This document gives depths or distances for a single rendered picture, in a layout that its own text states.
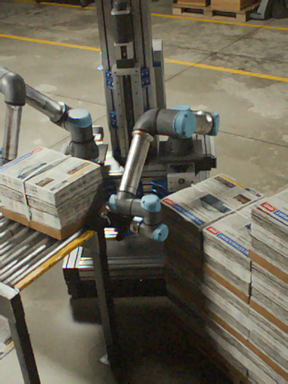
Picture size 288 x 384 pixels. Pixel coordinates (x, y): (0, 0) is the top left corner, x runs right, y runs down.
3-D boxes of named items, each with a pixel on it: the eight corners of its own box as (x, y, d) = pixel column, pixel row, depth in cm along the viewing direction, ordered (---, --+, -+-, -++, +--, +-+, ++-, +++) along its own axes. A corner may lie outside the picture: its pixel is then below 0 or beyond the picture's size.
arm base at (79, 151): (72, 148, 312) (70, 130, 307) (100, 146, 311) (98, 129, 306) (67, 161, 299) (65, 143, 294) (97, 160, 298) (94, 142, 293)
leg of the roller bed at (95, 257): (122, 357, 291) (107, 248, 256) (115, 364, 287) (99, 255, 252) (113, 352, 294) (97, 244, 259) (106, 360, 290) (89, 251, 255)
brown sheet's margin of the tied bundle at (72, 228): (106, 211, 260) (106, 202, 258) (61, 241, 240) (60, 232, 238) (79, 201, 269) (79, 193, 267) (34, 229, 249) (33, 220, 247)
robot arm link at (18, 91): (34, 77, 265) (23, 178, 281) (23, 72, 273) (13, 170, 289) (11, 76, 258) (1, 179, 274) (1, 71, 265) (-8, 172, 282)
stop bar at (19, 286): (95, 235, 245) (94, 231, 244) (20, 292, 216) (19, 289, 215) (89, 232, 246) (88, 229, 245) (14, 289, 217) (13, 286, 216)
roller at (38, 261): (88, 235, 253) (86, 226, 251) (8, 297, 222) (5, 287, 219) (79, 232, 256) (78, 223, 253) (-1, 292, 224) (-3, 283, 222)
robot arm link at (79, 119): (78, 144, 293) (75, 119, 286) (64, 136, 302) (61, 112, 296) (98, 136, 299) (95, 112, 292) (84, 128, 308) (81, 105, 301)
